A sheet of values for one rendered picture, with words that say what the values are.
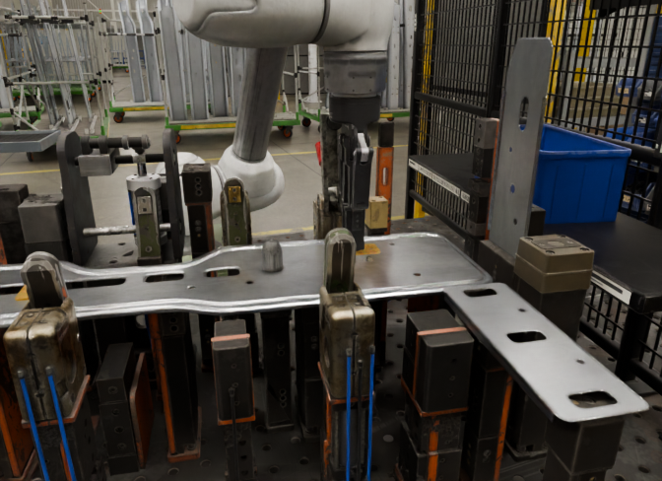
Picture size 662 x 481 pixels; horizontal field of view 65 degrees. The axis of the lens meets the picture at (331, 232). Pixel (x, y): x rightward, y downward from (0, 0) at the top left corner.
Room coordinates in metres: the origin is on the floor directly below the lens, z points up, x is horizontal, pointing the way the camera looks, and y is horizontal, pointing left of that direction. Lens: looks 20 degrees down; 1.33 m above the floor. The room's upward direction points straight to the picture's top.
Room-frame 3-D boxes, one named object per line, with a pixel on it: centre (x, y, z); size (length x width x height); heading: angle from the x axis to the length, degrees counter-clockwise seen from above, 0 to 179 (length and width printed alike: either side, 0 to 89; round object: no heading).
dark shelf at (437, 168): (1.06, -0.42, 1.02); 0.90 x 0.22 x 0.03; 12
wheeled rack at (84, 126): (7.05, 3.53, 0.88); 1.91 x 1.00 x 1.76; 21
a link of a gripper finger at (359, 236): (0.76, -0.04, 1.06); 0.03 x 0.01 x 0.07; 102
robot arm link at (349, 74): (0.77, -0.03, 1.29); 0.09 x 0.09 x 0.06
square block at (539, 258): (0.70, -0.33, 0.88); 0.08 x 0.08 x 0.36; 12
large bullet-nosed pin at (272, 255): (0.75, 0.09, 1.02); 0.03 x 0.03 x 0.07
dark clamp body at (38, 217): (0.87, 0.50, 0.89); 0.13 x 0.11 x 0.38; 12
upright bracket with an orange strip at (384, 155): (0.95, -0.10, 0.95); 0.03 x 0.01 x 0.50; 102
